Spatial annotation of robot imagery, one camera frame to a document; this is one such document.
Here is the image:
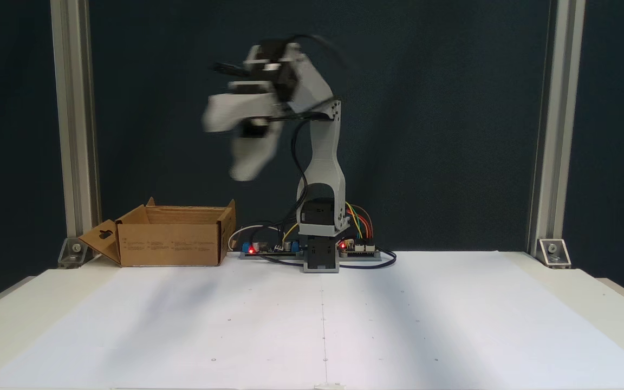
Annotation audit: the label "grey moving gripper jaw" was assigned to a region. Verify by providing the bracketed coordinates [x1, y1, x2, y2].
[202, 93, 249, 134]

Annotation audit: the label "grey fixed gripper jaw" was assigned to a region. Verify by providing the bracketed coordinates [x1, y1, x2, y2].
[229, 122, 283, 183]

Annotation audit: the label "circuit board with blue parts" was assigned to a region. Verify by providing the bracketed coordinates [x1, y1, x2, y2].
[239, 240, 305, 262]

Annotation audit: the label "brown cardboard box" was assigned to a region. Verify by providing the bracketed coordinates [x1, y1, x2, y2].
[78, 198, 237, 267]

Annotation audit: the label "black servo cable bundle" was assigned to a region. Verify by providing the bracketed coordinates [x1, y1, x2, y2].
[212, 34, 346, 255]

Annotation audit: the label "thin white cable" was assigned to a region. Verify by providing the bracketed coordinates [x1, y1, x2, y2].
[228, 224, 272, 253]

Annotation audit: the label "thin yellow wire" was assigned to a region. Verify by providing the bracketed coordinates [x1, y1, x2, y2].
[281, 222, 300, 249]

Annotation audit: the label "coloured jumper wires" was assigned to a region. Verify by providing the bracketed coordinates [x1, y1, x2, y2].
[344, 202, 374, 245]

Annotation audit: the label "circuit board with jumper wires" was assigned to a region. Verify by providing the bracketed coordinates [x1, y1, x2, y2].
[339, 238, 383, 262]

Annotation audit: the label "aluminium frame post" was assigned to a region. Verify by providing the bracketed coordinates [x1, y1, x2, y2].
[50, 0, 101, 255]
[528, 0, 586, 258]

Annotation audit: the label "black power cable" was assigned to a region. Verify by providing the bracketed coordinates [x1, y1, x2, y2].
[246, 249, 398, 270]

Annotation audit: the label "metal corner bracket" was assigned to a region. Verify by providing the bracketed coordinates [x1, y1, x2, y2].
[538, 238, 571, 269]
[57, 238, 84, 269]

